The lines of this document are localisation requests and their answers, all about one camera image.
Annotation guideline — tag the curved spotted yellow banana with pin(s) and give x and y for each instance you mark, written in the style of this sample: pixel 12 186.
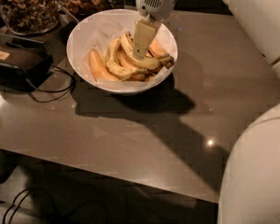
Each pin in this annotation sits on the curved spotted yellow banana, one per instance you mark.
pixel 114 67

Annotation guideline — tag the left orange-yellow banana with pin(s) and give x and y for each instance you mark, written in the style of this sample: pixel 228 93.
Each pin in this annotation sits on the left orange-yellow banana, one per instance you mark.
pixel 98 70

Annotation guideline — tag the long orange-yellow banana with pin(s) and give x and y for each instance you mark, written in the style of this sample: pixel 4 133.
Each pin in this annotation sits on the long orange-yellow banana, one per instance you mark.
pixel 157 50

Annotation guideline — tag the dark metal jar stand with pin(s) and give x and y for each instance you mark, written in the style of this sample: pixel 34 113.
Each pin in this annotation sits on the dark metal jar stand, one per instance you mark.
pixel 53 42

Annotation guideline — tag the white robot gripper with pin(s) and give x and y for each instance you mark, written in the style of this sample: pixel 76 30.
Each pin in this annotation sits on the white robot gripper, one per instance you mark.
pixel 157 2

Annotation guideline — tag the glass jar of nuts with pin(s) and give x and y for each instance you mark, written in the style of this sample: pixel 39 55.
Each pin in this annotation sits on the glass jar of nuts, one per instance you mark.
pixel 29 17

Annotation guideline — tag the glass jar of snacks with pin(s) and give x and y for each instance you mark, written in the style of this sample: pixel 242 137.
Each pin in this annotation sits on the glass jar of snacks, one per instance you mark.
pixel 83 0

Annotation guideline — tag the white ceramic bowl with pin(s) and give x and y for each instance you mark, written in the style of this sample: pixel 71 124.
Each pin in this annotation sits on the white ceramic bowl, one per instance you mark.
pixel 96 32

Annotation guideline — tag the black device with label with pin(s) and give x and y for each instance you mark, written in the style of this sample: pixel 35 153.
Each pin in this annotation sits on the black device with label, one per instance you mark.
pixel 23 69

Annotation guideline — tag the middle orange-yellow banana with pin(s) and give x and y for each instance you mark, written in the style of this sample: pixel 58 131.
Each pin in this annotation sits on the middle orange-yellow banana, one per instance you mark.
pixel 127 63

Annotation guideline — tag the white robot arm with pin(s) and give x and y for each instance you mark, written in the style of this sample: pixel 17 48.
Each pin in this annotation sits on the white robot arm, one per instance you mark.
pixel 225 124

